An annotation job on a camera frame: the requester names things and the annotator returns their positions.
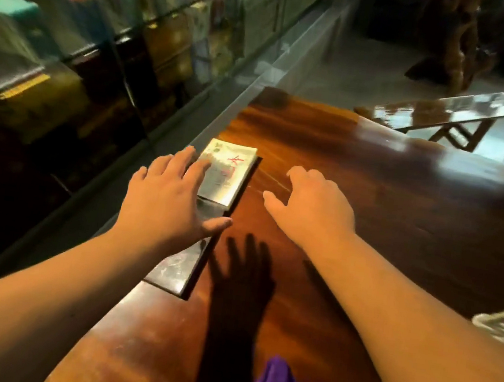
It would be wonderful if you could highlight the person's right hand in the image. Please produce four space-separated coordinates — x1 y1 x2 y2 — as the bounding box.
257 162 364 254

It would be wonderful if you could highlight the person's left hand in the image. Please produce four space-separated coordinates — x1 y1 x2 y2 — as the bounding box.
111 137 242 261

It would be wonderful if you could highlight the person's left forearm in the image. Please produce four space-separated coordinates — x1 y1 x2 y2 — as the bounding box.
0 210 173 382

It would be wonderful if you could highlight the person's right forearm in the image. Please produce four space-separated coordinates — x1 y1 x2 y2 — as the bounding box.
285 226 504 382

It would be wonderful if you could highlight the white printed flat box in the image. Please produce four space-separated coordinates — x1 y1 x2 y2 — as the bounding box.
188 136 259 213

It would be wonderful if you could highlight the dark glossy flat box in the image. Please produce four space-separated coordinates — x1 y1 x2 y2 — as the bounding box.
142 192 229 303

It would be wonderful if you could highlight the glass display cabinet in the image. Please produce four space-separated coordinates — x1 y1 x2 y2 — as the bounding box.
0 0 358 347

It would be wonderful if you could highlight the brown box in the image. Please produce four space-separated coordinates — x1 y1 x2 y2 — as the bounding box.
135 8 202 94

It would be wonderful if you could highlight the yellow box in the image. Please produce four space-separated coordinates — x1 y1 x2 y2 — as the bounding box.
0 56 94 150

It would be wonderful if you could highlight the small blue box red top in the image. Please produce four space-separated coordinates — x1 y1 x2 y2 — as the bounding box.
94 0 144 36

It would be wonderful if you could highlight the large blue box red top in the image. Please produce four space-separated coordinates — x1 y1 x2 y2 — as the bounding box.
35 0 117 61

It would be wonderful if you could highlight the teal box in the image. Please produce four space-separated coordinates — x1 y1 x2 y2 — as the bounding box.
0 0 53 94

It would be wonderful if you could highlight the glossy wooden bench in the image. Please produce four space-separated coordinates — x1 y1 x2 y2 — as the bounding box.
350 73 504 158

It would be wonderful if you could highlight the carved wooden root stand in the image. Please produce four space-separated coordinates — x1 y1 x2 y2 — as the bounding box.
403 0 504 102

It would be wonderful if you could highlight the white rope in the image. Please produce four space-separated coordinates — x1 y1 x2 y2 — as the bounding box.
467 297 504 356

